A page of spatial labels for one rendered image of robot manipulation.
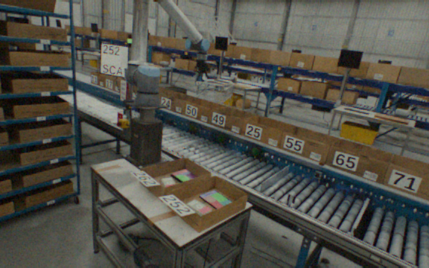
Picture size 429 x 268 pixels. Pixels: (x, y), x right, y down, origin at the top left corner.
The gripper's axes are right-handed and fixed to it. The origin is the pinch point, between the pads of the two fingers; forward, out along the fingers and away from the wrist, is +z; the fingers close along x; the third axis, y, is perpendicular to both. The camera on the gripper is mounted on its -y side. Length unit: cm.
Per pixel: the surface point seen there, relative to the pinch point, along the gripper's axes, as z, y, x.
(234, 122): 33.4, -19.6, 30.6
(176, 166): 57, 61, 30
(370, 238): 66, 42, 156
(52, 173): 94, 88, -89
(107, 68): -1, 30, -93
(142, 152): 51, 72, 6
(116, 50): -19, 28, -84
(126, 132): 57, 32, -60
